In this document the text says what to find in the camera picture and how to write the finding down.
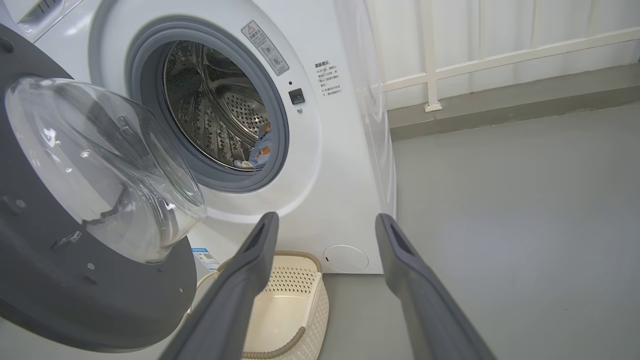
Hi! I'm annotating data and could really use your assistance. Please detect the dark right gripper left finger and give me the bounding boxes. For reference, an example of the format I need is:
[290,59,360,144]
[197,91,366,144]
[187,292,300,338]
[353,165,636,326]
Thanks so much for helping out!
[160,211,280,360]

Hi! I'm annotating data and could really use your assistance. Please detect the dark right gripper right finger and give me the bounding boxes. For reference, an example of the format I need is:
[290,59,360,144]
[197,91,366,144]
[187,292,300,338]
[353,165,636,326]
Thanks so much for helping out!
[374,213,496,360]

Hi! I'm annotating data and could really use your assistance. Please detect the cream blue bear print garment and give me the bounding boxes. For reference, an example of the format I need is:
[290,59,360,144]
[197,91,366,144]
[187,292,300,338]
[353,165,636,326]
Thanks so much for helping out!
[233,122,274,170]

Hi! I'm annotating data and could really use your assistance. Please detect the dark round washing machine door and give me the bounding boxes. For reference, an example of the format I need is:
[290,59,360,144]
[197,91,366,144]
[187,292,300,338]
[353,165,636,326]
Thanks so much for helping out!
[0,22,209,354]

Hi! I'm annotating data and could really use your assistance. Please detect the cream perforated laundry basket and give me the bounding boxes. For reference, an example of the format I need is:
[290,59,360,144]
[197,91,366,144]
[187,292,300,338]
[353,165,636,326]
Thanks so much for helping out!
[182,250,330,360]

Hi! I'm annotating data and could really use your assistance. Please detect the white washing machine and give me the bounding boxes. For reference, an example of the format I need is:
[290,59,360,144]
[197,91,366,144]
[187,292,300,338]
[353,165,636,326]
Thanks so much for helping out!
[0,0,399,281]

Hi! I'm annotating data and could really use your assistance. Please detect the grey rubber door gasket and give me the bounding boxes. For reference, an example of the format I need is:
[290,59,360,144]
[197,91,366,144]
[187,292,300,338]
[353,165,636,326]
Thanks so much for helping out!
[124,17,291,194]

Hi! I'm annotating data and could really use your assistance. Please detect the blue white energy label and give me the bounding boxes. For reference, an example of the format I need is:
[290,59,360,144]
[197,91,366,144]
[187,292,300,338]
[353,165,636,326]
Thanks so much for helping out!
[191,247,221,273]

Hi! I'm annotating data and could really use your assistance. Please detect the round white filter cover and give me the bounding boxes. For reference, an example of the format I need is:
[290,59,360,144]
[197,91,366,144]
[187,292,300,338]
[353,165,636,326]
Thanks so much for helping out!
[322,244,370,274]

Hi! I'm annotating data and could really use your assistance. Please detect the perforated steel drum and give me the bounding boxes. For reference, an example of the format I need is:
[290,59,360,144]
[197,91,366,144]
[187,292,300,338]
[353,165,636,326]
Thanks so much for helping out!
[162,39,271,171]

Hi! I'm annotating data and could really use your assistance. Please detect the white railing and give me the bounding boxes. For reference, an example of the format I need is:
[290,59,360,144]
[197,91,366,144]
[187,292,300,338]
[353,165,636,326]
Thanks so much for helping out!
[372,0,640,114]

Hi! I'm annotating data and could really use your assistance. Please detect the grey warning sticker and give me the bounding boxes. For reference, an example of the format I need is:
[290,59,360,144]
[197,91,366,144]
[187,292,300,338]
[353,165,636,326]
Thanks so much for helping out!
[240,19,290,76]

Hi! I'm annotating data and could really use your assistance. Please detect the white detergent drawer panel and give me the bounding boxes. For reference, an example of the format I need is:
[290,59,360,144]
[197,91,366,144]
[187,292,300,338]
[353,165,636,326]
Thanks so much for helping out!
[14,0,84,39]

